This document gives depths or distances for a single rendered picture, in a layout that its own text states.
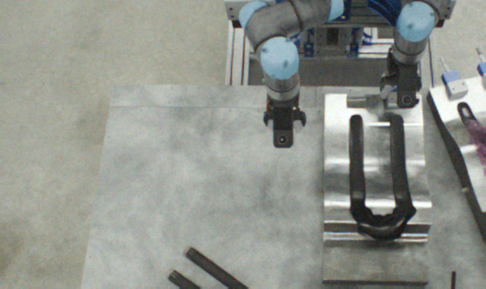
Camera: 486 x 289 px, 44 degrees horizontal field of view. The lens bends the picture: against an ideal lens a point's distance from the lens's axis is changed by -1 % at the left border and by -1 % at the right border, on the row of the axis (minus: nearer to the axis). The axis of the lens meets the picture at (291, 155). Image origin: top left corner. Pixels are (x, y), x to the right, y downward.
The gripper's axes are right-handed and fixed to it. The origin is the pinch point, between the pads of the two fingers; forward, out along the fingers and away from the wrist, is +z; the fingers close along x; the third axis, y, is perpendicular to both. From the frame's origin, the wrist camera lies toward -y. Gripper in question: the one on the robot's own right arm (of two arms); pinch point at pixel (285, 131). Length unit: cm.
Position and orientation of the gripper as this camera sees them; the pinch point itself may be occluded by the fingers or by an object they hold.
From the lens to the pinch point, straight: 152.7
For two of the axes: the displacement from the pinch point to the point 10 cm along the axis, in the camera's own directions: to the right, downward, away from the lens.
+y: 0.3, -9.3, 3.7
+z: 0.3, 3.7, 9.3
